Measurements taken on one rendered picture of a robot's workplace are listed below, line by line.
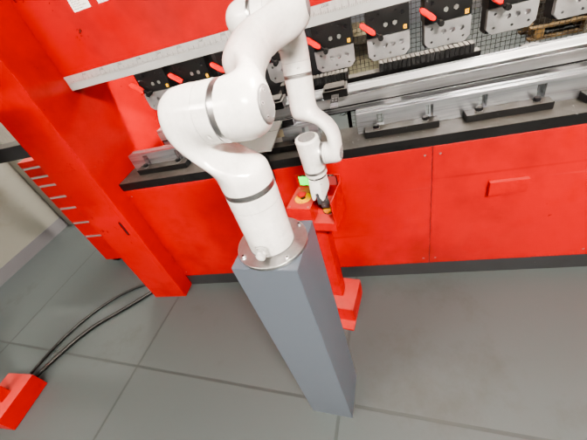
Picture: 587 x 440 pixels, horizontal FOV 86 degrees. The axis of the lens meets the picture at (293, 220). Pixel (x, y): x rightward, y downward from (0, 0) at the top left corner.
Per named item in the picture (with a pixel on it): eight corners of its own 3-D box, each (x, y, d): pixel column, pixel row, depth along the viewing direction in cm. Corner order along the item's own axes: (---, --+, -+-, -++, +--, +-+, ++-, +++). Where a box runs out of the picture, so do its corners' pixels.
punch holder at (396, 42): (369, 62, 121) (364, 13, 111) (368, 56, 127) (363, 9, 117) (410, 52, 117) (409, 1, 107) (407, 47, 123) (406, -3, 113)
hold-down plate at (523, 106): (466, 122, 127) (466, 115, 125) (462, 117, 131) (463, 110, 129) (553, 108, 119) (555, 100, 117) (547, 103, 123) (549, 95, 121)
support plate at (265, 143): (231, 157, 131) (230, 155, 131) (246, 129, 150) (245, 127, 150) (271, 151, 126) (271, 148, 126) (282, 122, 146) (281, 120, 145)
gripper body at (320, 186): (310, 163, 123) (316, 185, 130) (302, 181, 116) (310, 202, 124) (328, 162, 119) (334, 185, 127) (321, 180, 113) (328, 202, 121)
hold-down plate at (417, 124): (365, 139, 138) (364, 133, 136) (365, 133, 142) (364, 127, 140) (439, 127, 130) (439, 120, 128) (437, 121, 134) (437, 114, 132)
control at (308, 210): (293, 229, 138) (282, 196, 127) (304, 206, 149) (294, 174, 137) (337, 231, 130) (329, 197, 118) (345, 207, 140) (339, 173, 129)
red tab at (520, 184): (487, 195, 139) (490, 182, 134) (486, 193, 140) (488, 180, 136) (527, 192, 135) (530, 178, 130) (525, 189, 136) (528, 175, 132)
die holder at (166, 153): (137, 171, 176) (127, 156, 170) (142, 165, 180) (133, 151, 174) (217, 158, 162) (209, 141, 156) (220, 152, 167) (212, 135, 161)
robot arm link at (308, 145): (329, 159, 117) (307, 161, 121) (322, 128, 108) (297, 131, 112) (325, 174, 112) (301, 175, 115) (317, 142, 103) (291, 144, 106)
